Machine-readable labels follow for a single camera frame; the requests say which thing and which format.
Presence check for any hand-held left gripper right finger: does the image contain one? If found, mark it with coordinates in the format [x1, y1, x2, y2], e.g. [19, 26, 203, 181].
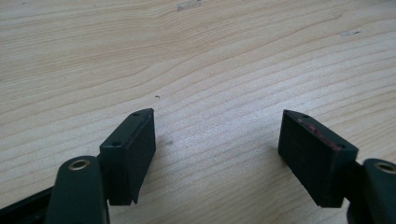
[277, 108, 360, 209]

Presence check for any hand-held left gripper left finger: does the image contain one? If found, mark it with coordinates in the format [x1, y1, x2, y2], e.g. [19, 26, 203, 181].
[98, 107, 157, 207]

